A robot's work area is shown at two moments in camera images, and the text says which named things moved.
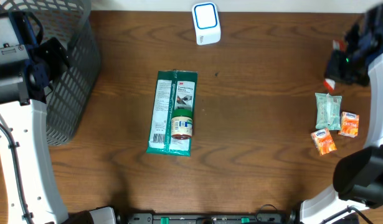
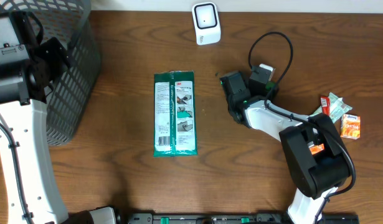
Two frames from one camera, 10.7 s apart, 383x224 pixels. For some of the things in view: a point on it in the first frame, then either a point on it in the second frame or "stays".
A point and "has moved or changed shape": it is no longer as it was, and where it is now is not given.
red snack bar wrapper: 340,45 to 325,103
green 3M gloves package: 175,89 has moved or changed shape
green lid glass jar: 182,123 to 270,83
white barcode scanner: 207,22 stays
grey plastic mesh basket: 70,22 stays
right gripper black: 334,71 to 265,93
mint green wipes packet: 328,111 has moved or changed shape
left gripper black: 52,56 stays
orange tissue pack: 349,124 stays
